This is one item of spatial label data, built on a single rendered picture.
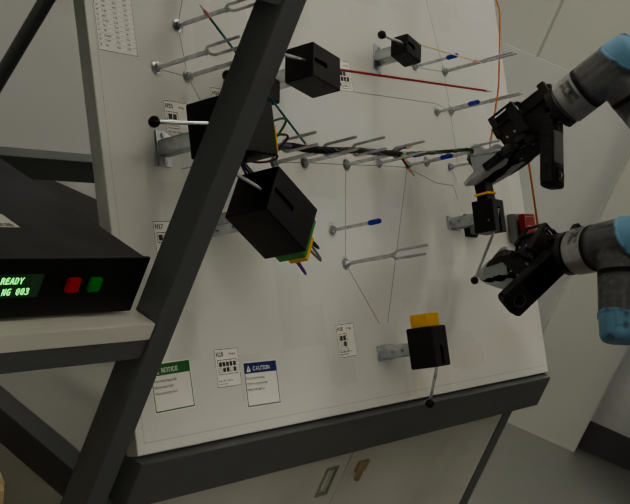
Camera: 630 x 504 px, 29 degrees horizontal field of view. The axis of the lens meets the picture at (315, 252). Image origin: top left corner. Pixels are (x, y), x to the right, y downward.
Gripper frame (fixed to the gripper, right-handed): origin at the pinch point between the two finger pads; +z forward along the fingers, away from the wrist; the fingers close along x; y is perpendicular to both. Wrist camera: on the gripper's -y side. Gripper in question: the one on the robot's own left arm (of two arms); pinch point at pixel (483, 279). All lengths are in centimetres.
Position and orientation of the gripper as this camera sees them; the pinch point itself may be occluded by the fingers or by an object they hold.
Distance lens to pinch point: 215.7
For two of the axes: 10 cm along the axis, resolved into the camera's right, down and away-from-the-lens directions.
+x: -6.5, -6.9, -3.2
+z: -5.7, 1.6, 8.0
